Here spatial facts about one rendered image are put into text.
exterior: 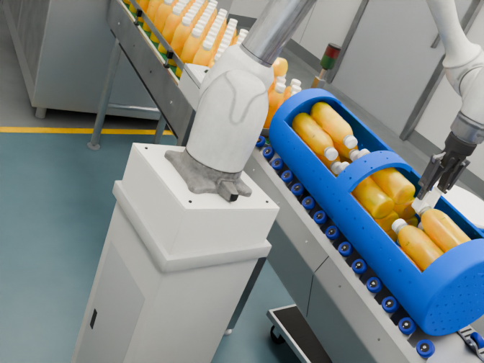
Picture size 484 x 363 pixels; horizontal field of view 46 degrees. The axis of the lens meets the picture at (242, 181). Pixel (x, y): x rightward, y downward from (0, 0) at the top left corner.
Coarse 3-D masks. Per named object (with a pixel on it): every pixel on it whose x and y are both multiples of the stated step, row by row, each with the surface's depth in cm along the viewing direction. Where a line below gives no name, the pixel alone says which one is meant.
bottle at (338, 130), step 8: (320, 104) 196; (328, 104) 197; (312, 112) 197; (320, 112) 194; (328, 112) 192; (336, 112) 193; (320, 120) 193; (328, 120) 190; (336, 120) 188; (344, 120) 189; (328, 128) 189; (336, 128) 186; (344, 128) 185; (336, 136) 186; (344, 136) 185; (344, 144) 186
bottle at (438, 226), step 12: (420, 216) 158; (432, 216) 152; (444, 216) 152; (432, 228) 151; (444, 228) 149; (456, 228) 148; (432, 240) 153; (444, 240) 147; (456, 240) 146; (468, 240) 145; (444, 252) 148
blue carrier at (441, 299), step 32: (320, 96) 194; (288, 128) 190; (352, 128) 202; (288, 160) 192; (320, 160) 177; (384, 160) 166; (320, 192) 176; (416, 192) 177; (352, 224) 162; (384, 256) 151; (448, 256) 138; (480, 256) 136; (416, 288) 141; (448, 288) 137; (480, 288) 144; (416, 320) 144; (448, 320) 147
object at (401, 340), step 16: (256, 160) 210; (272, 176) 201; (288, 192) 194; (304, 208) 187; (320, 224) 181; (320, 240) 177; (336, 256) 171; (352, 272) 166; (368, 304) 158; (384, 320) 154; (400, 336) 149; (416, 352) 145
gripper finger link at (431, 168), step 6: (432, 156) 148; (432, 162) 150; (438, 162) 148; (426, 168) 151; (432, 168) 149; (426, 174) 151; (432, 174) 150; (420, 180) 153; (426, 180) 151; (426, 186) 152
